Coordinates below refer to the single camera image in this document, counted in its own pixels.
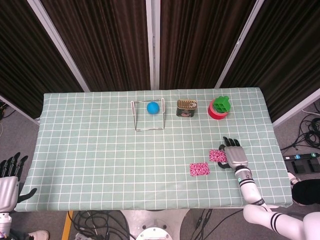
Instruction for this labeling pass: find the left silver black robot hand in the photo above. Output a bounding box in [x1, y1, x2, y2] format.
[0, 151, 38, 213]

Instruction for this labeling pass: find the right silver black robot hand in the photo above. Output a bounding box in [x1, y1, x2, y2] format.
[217, 136, 250, 172]

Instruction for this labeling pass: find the pink patterned pad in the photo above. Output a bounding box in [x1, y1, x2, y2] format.
[209, 149, 228, 163]
[189, 162, 211, 177]

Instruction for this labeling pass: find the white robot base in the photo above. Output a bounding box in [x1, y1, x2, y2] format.
[119, 208, 192, 240]

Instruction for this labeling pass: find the red tape roll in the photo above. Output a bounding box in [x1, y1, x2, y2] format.
[207, 99, 230, 121]

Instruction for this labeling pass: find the white shoe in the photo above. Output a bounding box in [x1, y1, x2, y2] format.
[27, 229, 50, 240]
[286, 171, 298, 186]

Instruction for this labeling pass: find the green plastic grid block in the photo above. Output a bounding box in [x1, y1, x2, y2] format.
[212, 95, 231, 113]

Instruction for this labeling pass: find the black foot pedal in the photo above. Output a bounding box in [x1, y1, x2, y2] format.
[307, 158, 320, 173]
[291, 159, 309, 174]

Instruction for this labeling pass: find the yellow floor tape strip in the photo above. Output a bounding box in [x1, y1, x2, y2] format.
[61, 210, 75, 240]

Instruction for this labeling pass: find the dark green meat can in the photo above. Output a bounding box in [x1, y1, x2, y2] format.
[175, 99, 198, 118]

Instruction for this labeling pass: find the black fabric mass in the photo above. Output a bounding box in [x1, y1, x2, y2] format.
[291, 178, 320, 206]

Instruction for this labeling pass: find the blue ball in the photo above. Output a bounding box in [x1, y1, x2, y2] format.
[146, 101, 161, 116]

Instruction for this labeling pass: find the green checked tablecloth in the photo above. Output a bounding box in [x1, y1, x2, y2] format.
[13, 86, 294, 213]

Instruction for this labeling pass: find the dark brown curtain panel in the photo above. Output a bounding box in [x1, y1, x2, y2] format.
[221, 0, 320, 121]
[0, 0, 85, 120]
[41, 0, 153, 92]
[159, 0, 258, 90]

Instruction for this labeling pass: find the black floor cable bundle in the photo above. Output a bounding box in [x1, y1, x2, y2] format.
[71, 209, 132, 240]
[193, 208, 247, 240]
[0, 99, 15, 120]
[280, 101, 320, 151]

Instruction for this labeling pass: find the white partition base rail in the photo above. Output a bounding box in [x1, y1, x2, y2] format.
[0, 94, 41, 125]
[272, 87, 320, 128]

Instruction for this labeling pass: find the metal wire stand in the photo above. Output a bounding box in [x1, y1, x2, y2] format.
[130, 97, 166, 132]

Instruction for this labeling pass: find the white partition post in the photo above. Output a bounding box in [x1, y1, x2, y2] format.
[214, 0, 266, 90]
[26, 0, 91, 93]
[145, 0, 161, 90]

